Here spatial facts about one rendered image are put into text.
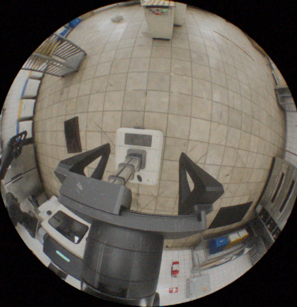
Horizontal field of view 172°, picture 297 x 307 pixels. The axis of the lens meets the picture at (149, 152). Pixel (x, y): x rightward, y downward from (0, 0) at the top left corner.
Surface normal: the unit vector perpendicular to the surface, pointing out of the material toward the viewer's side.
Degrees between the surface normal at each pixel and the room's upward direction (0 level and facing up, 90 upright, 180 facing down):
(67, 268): 90
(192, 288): 90
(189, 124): 0
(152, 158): 0
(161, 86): 0
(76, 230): 90
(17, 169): 91
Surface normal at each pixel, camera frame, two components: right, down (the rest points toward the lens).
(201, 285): 0.10, -0.97
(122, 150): -0.11, 0.23
